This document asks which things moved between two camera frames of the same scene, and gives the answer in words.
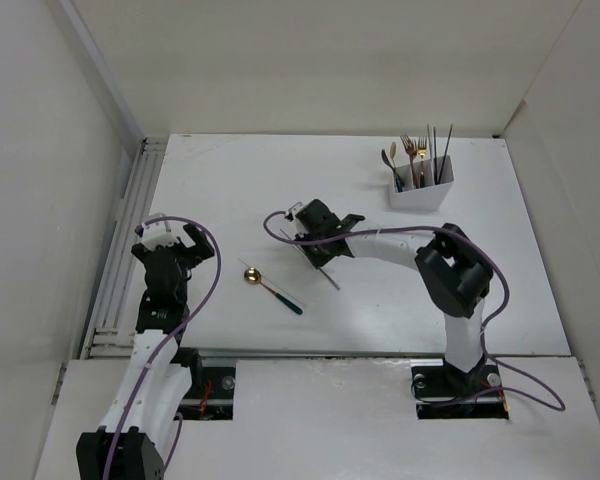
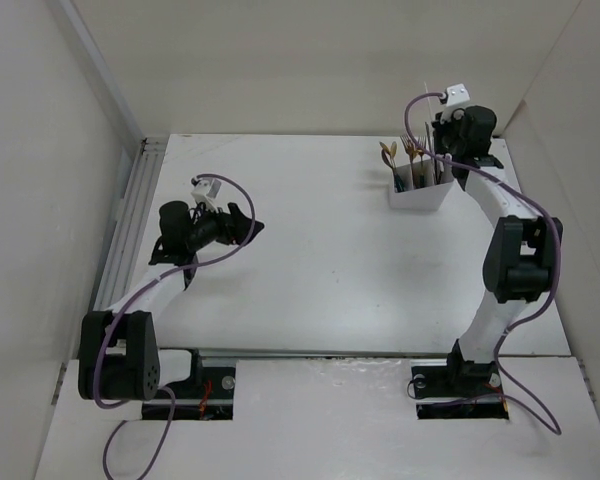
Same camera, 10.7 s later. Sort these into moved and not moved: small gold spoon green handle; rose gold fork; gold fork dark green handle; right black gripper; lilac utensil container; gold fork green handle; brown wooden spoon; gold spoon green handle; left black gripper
Moved: left black gripper; right black gripper; gold spoon green handle
Not moved: gold fork dark green handle; gold fork green handle; small gold spoon green handle; lilac utensil container; brown wooden spoon; rose gold fork
